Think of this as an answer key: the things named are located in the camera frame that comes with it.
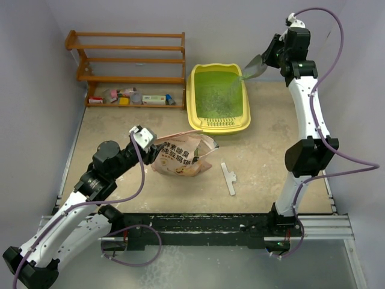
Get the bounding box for pink cat litter bag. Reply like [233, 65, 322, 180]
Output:
[151, 130, 219, 176]

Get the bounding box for grey metal litter scoop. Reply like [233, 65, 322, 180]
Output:
[241, 54, 267, 80]

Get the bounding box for white bag sealing clip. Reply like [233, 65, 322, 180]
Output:
[221, 163, 237, 196]

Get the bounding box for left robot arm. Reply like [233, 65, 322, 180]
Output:
[2, 137, 164, 288]

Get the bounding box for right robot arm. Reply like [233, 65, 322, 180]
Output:
[262, 27, 339, 235]

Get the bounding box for white rectangular box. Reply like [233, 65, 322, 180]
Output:
[142, 95, 166, 105]

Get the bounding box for green litter granules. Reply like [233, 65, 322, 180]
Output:
[194, 71, 244, 119]

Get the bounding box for yellow green litter box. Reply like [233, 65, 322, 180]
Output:
[186, 63, 251, 134]

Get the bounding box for red white small box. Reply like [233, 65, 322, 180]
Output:
[88, 96, 105, 104]

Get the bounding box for blue grey bottle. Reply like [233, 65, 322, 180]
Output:
[165, 94, 176, 105]

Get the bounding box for clear plastic cup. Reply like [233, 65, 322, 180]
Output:
[130, 91, 143, 105]

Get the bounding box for yellow sponge block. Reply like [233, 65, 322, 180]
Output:
[119, 98, 129, 105]

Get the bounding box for pink small package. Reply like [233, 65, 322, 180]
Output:
[109, 90, 119, 102]

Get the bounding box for wooden shelf rack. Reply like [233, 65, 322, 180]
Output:
[65, 30, 186, 110]

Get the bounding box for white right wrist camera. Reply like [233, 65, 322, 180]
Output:
[285, 13, 306, 28]

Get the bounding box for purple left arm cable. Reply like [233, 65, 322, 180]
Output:
[11, 132, 147, 289]

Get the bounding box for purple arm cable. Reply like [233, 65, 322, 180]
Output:
[290, 6, 380, 259]
[11, 132, 147, 289]

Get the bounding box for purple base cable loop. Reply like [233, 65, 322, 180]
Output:
[100, 223, 163, 267]

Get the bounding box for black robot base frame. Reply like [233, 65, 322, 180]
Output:
[87, 204, 304, 252]

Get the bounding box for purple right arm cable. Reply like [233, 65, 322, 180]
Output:
[290, 6, 380, 259]

